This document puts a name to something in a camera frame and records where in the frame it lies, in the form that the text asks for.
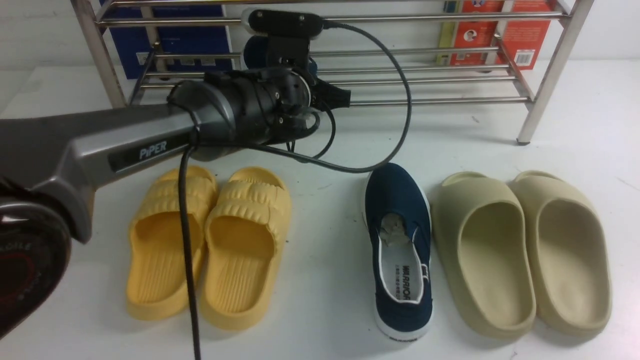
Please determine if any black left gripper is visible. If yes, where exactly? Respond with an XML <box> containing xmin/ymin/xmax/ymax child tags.
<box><xmin>204</xmin><ymin>66</ymin><xmax>352</xmax><ymax>147</ymax></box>

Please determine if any navy canvas sneaker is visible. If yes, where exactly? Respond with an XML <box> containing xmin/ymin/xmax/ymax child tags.
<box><xmin>362</xmin><ymin>162</ymin><xmax>434</xmax><ymax>343</ymax></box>
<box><xmin>241</xmin><ymin>35</ymin><xmax>318</xmax><ymax>76</ymax></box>

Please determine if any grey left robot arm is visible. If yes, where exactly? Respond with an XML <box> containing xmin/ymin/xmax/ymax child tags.
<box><xmin>1</xmin><ymin>66</ymin><xmax>351</xmax><ymax>337</ymax></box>

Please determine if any steel shoe rack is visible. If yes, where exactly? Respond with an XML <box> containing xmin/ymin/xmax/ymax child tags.
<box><xmin>71</xmin><ymin>0</ymin><xmax>593</xmax><ymax>146</ymax></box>

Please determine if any yellow ribbed slide right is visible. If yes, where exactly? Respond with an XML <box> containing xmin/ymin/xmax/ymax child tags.
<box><xmin>199</xmin><ymin>166</ymin><xmax>292</xmax><ymax>331</ymax></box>

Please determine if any yellow ribbed slide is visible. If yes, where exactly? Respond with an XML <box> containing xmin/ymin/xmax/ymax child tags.
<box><xmin>126</xmin><ymin>165</ymin><xmax>218</xmax><ymax>321</ymax></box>
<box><xmin>199</xmin><ymin>166</ymin><xmax>292</xmax><ymax>331</ymax></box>

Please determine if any blue cardboard box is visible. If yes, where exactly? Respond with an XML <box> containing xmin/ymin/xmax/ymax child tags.
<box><xmin>110</xmin><ymin>5</ymin><xmax>234</xmax><ymax>80</ymax></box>

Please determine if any yellow ribbed slide left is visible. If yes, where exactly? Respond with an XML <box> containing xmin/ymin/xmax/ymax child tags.
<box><xmin>126</xmin><ymin>165</ymin><xmax>218</xmax><ymax>321</ymax></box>

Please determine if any beige foam slide left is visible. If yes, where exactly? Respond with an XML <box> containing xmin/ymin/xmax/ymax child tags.
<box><xmin>429</xmin><ymin>171</ymin><xmax>537</xmax><ymax>340</ymax></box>

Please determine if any beige foam slide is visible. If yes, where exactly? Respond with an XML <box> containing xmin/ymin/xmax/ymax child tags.
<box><xmin>429</xmin><ymin>171</ymin><xmax>537</xmax><ymax>340</ymax></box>
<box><xmin>510</xmin><ymin>170</ymin><xmax>613</xmax><ymax>338</ymax></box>

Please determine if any red cardboard box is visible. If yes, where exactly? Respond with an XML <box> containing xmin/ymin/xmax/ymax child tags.
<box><xmin>436</xmin><ymin>0</ymin><xmax>555</xmax><ymax>71</ymax></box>

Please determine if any beige foam slide right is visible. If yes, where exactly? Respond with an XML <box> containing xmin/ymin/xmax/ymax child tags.
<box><xmin>510</xmin><ymin>170</ymin><xmax>613</xmax><ymax>338</ymax></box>

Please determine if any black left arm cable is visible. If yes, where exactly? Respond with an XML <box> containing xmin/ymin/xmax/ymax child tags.
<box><xmin>167</xmin><ymin>20</ymin><xmax>413</xmax><ymax>360</ymax></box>

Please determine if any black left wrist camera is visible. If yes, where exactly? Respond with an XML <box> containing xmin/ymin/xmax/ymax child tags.
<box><xmin>240</xmin><ymin>7</ymin><xmax>323</xmax><ymax>45</ymax></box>

